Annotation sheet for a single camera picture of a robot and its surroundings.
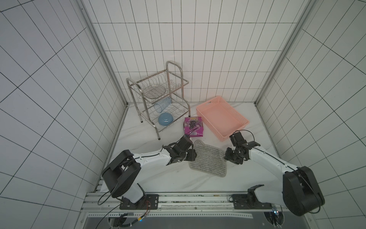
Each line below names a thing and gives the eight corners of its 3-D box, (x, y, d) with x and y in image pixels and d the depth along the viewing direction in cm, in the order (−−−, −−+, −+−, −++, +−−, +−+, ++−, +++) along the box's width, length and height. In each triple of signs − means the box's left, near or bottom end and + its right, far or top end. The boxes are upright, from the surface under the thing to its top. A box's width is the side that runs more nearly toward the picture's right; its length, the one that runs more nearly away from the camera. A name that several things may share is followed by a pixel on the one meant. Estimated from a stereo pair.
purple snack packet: (183, 138, 99) (183, 134, 95) (183, 120, 109) (183, 116, 105) (203, 138, 99) (204, 134, 95) (201, 120, 109) (202, 116, 105)
